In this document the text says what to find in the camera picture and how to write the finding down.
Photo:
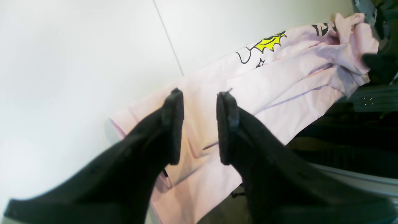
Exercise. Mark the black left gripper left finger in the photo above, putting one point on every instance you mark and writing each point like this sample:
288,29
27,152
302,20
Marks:
116,186

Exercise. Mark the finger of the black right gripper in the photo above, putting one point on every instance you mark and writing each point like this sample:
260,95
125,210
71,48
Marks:
383,68

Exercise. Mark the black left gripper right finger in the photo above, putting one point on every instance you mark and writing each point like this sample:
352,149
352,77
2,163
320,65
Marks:
282,188

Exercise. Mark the pink T-shirt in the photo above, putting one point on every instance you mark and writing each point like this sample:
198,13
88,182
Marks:
287,81

